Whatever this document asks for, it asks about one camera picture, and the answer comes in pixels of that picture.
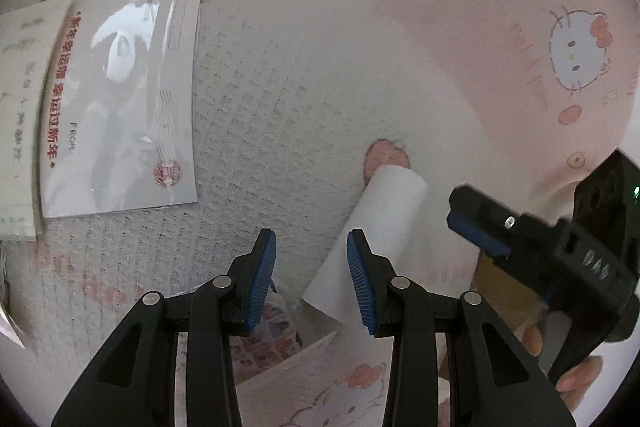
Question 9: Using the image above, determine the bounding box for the person's hand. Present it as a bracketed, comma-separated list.
[521, 324, 603, 412]

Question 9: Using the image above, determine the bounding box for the brown cardboard box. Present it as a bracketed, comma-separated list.
[472, 253, 547, 355]

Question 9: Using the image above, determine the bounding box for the white paper roll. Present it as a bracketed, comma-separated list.
[303, 165, 427, 326]

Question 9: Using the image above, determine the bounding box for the floral card in sleeve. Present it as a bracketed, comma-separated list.
[230, 291, 336, 426]

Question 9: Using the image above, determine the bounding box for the pink hello kitty bedsheet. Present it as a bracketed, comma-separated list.
[1, 0, 639, 426]

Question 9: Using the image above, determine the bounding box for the white card sleeve upper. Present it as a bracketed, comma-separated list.
[39, 0, 201, 219]

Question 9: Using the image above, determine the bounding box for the white card sleeve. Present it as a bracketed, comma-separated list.
[0, 0, 73, 242]
[39, 0, 201, 219]

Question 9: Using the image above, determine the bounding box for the white card sleeve left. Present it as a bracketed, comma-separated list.
[0, 0, 73, 242]

